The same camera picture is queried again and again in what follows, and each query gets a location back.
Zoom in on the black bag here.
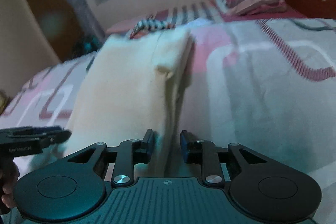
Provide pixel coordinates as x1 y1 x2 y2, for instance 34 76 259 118
71 35 102 59

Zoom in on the cream knitted sweater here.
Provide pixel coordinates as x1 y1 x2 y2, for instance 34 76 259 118
28 28 197 177

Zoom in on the brown wooden door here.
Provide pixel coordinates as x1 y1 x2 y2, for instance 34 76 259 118
27 0 83 61

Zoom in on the pink striped bed sheet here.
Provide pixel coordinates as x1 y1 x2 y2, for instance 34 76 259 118
105 0 306 35

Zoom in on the pink grey patterned quilt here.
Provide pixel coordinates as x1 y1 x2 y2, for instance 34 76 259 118
1 19 335 223

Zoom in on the red black striped garment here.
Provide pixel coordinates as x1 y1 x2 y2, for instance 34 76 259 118
129 17 175 39

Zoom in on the person's left hand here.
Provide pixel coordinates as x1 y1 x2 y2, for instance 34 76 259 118
1 161 20 209

